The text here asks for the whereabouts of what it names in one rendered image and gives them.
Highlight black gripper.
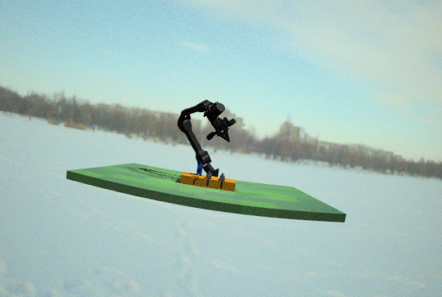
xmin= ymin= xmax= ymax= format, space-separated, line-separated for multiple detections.
xmin=206 ymin=117 xmax=236 ymax=142

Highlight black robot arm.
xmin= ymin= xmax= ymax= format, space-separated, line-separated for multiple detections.
xmin=178 ymin=99 xmax=229 ymax=173

